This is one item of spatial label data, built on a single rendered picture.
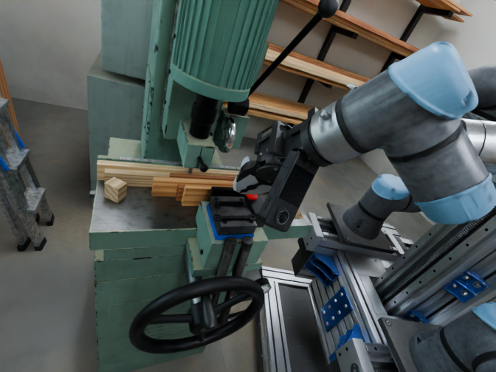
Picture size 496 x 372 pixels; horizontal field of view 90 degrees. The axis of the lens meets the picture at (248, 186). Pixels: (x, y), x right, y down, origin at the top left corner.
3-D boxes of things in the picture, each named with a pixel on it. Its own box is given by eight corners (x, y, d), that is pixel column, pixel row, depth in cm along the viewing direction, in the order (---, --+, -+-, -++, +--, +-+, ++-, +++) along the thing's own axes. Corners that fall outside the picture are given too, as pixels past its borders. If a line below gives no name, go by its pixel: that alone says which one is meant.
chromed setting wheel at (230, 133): (221, 160, 80) (232, 125, 73) (212, 140, 89) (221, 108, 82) (229, 161, 81) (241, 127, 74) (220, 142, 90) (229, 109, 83)
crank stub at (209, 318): (218, 330, 44) (204, 334, 43) (211, 298, 48) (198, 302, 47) (219, 324, 42) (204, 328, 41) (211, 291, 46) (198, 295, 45)
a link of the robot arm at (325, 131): (372, 163, 31) (331, 132, 27) (339, 174, 35) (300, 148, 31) (367, 117, 35) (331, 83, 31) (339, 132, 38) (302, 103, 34)
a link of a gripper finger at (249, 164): (251, 180, 46) (284, 164, 40) (249, 188, 46) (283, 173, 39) (230, 170, 44) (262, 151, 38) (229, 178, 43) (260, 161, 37)
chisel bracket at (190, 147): (181, 173, 64) (187, 144, 59) (175, 144, 73) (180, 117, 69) (209, 174, 67) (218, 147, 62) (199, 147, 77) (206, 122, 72)
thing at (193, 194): (181, 206, 66) (186, 188, 63) (181, 201, 68) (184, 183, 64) (237, 206, 74) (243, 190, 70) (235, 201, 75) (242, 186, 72)
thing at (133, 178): (104, 185, 63) (104, 173, 61) (105, 180, 65) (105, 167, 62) (303, 193, 92) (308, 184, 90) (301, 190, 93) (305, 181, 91)
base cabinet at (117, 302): (96, 381, 101) (91, 285, 62) (106, 260, 142) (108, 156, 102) (204, 353, 121) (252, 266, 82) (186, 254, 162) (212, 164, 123)
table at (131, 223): (81, 291, 48) (79, 273, 45) (97, 189, 70) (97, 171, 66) (320, 262, 75) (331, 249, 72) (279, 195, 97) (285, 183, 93)
